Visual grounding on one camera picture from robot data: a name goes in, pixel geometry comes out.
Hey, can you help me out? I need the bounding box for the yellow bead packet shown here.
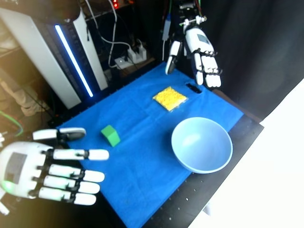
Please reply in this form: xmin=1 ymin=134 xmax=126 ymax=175
xmin=152 ymin=86 xmax=189 ymax=112

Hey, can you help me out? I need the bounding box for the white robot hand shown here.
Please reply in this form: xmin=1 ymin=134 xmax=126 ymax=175
xmin=0 ymin=127 xmax=110 ymax=206
xmin=165 ymin=27 xmax=224 ymax=89

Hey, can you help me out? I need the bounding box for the white power strip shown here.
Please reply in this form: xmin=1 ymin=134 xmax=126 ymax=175
xmin=127 ymin=39 xmax=148 ymax=63

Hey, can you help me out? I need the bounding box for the black curtain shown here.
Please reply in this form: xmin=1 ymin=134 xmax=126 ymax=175
xmin=204 ymin=0 xmax=304 ymax=121

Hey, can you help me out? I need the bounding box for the white cable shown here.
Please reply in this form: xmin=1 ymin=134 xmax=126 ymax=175
xmin=84 ymin=0 xmax=133 ymax=68

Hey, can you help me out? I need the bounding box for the white power adapter box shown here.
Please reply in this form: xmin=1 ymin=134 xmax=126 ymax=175
xmin=114 ymin=56 xmax=133 ymax=69

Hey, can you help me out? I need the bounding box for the light blue bowl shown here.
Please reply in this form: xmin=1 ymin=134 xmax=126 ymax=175
xmin=171 ymin=116 xmax=233 ymax=174

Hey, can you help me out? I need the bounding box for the white hanging adapter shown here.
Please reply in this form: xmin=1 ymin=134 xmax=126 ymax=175
xmin=162 ymin=14 xmax=172 ymax=61

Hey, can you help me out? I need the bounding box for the white cabinet with blue light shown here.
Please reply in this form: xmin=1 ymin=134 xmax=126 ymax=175
xmin=0 ymin=7 xmax=109 ymax=105

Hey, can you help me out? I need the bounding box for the blue cloth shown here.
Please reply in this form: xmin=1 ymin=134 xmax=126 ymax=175
xmin=57 ymin=62 xmax=245 ymax=228

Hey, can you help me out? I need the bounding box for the green cable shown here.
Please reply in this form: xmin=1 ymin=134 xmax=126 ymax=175
xmin=0 ymin=110 xmax=24 ymax=137

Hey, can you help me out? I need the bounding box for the green block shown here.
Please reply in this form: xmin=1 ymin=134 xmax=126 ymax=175
xmin=100 ymin=124 xmax=122 ymax=147

